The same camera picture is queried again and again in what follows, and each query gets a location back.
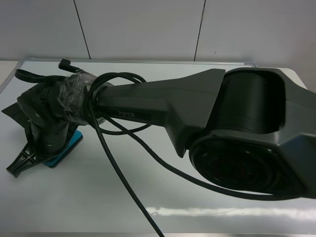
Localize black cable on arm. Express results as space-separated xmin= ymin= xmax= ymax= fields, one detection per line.
xmin=15 ymin=58 xmax=287 ymax=237

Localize teal whiteboard eraser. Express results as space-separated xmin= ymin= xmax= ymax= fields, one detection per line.
xmin=43 ymin=130 xmax=83 ymax=168

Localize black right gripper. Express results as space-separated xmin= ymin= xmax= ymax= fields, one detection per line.
xmin=6 ymin=83 xmax=74 ymax=177

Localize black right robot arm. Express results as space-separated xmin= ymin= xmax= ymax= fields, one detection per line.
xmin=3 ymin=66 xmax=316 ymax=200

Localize white whiteboard with aluminium frame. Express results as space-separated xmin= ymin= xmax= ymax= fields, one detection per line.
xmin=0 ymin=61 xmax=316 ymax=237

